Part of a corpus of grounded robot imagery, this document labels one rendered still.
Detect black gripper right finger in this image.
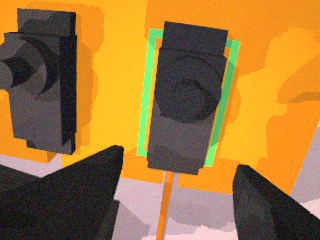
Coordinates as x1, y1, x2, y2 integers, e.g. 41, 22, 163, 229
232, 163, 320, 240

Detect orange flat rectangular slab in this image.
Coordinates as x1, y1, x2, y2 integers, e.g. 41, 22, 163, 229
0, 0, 320, 196

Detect dark grey micro servo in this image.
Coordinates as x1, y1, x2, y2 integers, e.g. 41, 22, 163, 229
145, 20, 228, 240

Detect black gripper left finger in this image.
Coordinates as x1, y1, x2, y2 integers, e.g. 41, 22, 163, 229
0, 145, 124, 240

